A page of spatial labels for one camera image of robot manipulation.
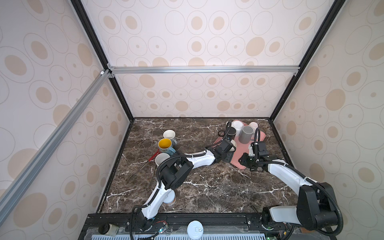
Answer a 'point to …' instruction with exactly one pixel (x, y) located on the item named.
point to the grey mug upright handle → (246, 135)
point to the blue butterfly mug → (164, 145)
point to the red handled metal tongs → (157, 152)
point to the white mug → (238, 125)
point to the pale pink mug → (254, 125)
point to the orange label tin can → (170, 199)
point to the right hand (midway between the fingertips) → (241, 159)
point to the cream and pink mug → (234, 143)
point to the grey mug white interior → (171, 134)
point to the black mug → (230, 134)
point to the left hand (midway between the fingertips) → (233, 151)
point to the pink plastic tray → (240, 148)
